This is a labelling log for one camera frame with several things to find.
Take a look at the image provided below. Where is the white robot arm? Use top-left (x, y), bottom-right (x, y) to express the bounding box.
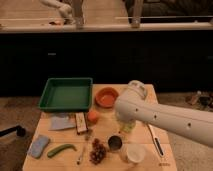
top-left (114, 80), bottom-right (213, 148)

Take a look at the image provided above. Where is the small green cup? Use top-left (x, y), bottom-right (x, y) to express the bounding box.
top-left (119, 121), bottom-right (136, 133)

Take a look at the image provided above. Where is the metal cup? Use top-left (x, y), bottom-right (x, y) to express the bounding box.
top-left (108, 135), bottom-right (123, 152)

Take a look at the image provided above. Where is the orange bowl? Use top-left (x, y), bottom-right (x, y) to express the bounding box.
top-left (95, 87), bottom-right (119, 108)

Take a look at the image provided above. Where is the orange fruit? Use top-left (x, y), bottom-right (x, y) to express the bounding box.
top-left (87, 110), bottom-right (99, 124)

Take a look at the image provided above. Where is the brown wooden block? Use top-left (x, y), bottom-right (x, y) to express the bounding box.
top-left (75, 112), bottom-right (88, 134)

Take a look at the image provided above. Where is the green plastic tray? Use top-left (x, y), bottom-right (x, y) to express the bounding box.
top-left (39, 77), bottom-right (93, 113)

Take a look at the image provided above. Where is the grey blue cloth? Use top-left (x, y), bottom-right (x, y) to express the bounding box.
top-left (50, 113), bottom-right (76, 131)

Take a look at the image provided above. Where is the bunch of purple grapes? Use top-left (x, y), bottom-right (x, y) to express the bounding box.
top-left (90, 138), bottom-right (107, 165)

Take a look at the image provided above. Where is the green cucumber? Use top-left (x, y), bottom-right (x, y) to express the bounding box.
top-left (47, 144), bottom-right (77, 158)

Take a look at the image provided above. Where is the blue sponge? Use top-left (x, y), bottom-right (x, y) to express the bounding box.
top-left (28, 135), bottom-right (50, 159)

